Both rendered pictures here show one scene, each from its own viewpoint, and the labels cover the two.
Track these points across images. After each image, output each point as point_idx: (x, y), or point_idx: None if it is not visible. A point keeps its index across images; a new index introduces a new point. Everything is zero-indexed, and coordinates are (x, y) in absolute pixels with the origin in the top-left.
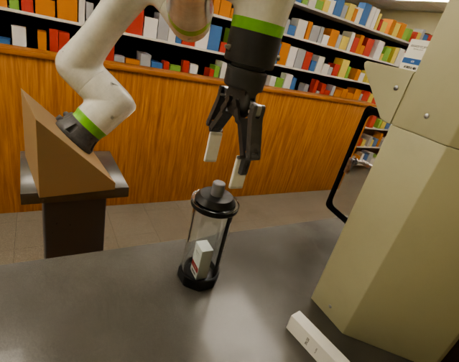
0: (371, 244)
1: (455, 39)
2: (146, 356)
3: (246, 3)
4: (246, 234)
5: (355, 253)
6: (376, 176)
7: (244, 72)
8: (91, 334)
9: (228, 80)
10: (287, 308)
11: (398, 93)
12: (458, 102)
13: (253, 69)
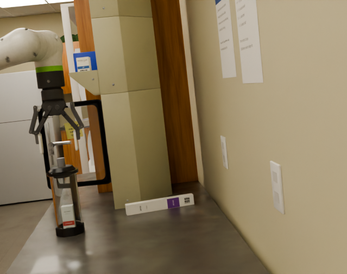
0: (126, 150)
1: (105, 53)
2: (114, 241)
3: (51, 60)
4: (45, 220)
5: (122, 161)
6: (108, 119)
7: (60, 90)
8: (89, 253)
9: (52, 97)
10: (116, 214)
11: (95, 81)
12: (121, 74)
13: (60, 87)
